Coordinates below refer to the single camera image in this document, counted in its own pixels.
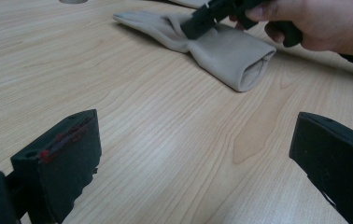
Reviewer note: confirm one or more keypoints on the beige fabric glove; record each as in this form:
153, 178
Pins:
218, 53

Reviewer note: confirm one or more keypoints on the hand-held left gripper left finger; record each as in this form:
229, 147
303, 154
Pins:
65, 161

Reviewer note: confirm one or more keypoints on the round table grommet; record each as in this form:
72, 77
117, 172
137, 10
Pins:
73, 1

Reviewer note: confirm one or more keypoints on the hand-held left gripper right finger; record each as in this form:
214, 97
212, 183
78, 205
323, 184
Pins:
336, 161

